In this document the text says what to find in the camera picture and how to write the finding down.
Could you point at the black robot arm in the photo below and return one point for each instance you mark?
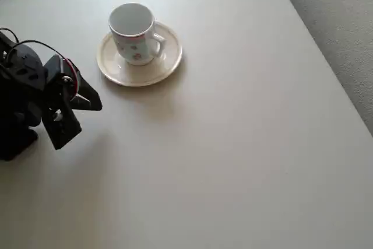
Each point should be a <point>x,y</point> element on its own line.
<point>17,85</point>

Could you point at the floral white teacup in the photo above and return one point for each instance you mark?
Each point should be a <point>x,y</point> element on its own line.
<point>131,21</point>

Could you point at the white saucer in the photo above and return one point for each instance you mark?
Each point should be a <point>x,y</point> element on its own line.
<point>169,56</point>

